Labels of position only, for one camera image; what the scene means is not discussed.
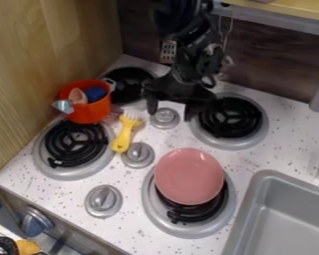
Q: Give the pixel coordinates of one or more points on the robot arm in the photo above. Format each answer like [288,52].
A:
[189,36]

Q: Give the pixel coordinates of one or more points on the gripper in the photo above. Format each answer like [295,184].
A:
[182,89]

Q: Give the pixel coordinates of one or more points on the toy sink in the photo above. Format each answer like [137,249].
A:
[286,219]

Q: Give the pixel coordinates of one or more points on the peach toy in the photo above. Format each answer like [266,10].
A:
[77,95]

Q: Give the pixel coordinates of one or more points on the pink plate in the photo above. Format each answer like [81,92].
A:
[189,176]

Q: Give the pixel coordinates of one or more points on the silver spatula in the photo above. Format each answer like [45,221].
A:
[168,51]

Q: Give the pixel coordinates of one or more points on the toy stove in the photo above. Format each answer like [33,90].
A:
[73,146]

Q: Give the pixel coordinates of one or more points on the orange pot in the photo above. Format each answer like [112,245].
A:
[92,109]

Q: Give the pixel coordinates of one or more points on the yellow brush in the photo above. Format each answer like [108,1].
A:
[123,137]

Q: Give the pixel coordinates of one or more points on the blue toy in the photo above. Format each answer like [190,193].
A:
[95,94]

